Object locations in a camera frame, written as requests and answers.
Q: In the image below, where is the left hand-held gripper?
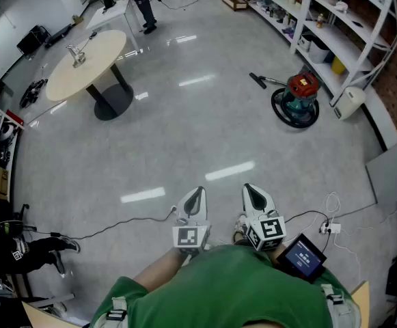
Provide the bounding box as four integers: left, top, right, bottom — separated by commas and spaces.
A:
172, 186, 212, 256

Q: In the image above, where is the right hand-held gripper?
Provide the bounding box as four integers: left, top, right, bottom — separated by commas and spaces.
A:
241, 182, 288, 253

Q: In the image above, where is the person's right forearm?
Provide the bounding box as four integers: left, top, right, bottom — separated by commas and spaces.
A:
268, 246, 286, 269

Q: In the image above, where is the person's left forearm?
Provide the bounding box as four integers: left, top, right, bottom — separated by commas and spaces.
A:
133, 247, 192, 292

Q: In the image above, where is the red canister vacuum cleaner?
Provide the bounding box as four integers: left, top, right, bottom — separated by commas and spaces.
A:
271, 87, 320, 129

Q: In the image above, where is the vacuum wand with floor nozzle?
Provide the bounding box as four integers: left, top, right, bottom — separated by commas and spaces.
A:
248, 72, 290, 90

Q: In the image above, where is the person's white shoe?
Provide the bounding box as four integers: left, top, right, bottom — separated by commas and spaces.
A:
233, 213, 249, 243

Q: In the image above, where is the black screen device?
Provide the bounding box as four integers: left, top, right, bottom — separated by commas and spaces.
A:
275, 232, 328, 284

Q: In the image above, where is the person's green shirt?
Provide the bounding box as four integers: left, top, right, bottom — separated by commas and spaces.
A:
90, 244, 361, 328

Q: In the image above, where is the white pedal trash bin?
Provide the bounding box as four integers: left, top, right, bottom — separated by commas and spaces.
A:
333, 85, 367, 121

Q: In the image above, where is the grey cabinet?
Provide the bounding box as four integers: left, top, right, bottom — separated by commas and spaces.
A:
365, 137, 397, 205

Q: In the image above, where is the wooden desk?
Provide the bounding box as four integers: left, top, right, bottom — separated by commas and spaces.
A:
350, 280, 370, 328

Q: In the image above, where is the yellow bucket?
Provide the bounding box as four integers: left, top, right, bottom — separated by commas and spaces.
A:
331, 55, 347, 75

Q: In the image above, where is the grey bin with dark lid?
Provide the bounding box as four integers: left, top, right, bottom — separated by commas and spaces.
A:
309, 38, 331, 64

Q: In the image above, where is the white bucket with black rim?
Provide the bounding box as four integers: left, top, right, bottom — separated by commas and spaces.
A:
299, 32, 314, 53

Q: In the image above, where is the white metal shelf rack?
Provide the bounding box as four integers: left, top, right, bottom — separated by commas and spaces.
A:
247, 0, 397, 107

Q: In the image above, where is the round wooden table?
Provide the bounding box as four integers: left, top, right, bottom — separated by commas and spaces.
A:
45, 29, 135, 122

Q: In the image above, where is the clear stand on table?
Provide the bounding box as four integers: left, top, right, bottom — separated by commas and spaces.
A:
66, 44, 87, 69

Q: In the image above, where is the white rectangular table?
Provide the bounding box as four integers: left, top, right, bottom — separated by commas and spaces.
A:
85, 0, 144, 53

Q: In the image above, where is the black cable to power strip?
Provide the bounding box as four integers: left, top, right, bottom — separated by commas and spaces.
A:
284, 210, 331, 253

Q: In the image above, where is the long black floor cable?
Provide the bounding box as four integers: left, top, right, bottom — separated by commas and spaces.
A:
33, 205, 178, 241

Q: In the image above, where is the grey shoulder strap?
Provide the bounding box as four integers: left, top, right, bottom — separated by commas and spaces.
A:
106, 297, 129, 328
320, 283, 350, 318

